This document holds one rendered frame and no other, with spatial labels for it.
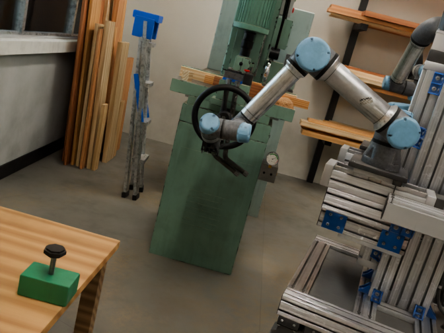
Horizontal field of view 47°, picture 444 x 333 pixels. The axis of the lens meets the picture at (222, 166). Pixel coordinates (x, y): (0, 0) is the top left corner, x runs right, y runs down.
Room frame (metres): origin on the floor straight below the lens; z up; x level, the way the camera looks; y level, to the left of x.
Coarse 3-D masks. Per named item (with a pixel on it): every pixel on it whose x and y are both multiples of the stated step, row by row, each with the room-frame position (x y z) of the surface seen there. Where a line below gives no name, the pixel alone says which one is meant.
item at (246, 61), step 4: (236, 56) 2.51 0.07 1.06; (240, 56) 2.52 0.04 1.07; (236, 60) 2.50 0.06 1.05; (240, 60) 2.50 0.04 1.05; (244, 60) 2.50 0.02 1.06; (248, 60) 2.50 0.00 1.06; (236, 64) 2.50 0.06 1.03; (244, 64) 2.50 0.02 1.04; (248, 64) 2.50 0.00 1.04; (236, 68) 2.50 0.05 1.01; (240, 68) 2.50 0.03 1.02; (244, 68) 2.50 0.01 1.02; (248, 68) 2.52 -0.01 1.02; (244, 72) 2.50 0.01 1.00
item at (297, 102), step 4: (208, 76) 2.55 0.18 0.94; (212, 76) 2.56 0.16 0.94; (204, 80) 2.55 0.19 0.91; (208, 80) 2.55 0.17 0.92; (212, 80) 2.55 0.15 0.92; (212, 84) 2.55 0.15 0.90; (284, 96) 2.53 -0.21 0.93; (288, 96) 2.53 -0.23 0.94; (292, 100) 2.53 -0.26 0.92; (296, 100) 2.53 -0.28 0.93; (300, 100) 2.53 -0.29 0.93; (304, 100) 2.53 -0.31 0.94; (296, 104) 2.53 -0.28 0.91; (300, 104) 2.53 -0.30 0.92; (304, 104) 2.53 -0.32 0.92; (308, 104) 2.53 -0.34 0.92; (304, 108) 2.53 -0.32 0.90
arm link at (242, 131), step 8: (224, 120) 1.87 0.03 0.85; (232, 120) 1.88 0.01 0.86; (240, 120) 1.92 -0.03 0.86; (224, 128) 1.84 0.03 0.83; (232, 128) 1.84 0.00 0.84; (240, 128) 1.84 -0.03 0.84; (248, 128) 1.85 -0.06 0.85; (224, 136) 1.85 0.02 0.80; (232, 136) 1.84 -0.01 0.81; (240, 136) 1.84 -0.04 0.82; (248, 136) 1.84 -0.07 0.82
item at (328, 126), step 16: (368, 0) 4.72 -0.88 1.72; (336, 16) 4.36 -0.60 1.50; (352, 16) 4.31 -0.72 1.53; (368, 16) 4.25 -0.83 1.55; (384, 16) 4.25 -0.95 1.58; (352, 32) 4.72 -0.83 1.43; (400, 32) 4.35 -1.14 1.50; (352, 48) 4.72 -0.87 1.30; (368, 80) 4.22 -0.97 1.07; (336, 96) 4.72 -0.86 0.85; (400, 96) 4.27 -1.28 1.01; (304, 128) 4.38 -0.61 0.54; (320, 128) 4.30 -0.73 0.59; (336, 128) 4.34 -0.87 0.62; (352, 128) 4.49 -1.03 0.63; (320, 144) 4.72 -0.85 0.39; (352, 144) 4.28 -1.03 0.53
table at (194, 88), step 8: (176, 80) 2.40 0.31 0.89; (192, 80) 2.52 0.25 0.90; (176, 88) 2.40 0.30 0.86; (184, 88) 2.40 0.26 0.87; (192, 88) 2.40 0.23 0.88; (200, 88) 2.39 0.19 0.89; (208, 96) 2.39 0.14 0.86; (216, 104) 2.30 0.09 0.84; (272, 112) 2.38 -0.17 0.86; (280, 112) 2.38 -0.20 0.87; (288, 112) 2.38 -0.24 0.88; (288, 120) 2.38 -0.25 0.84
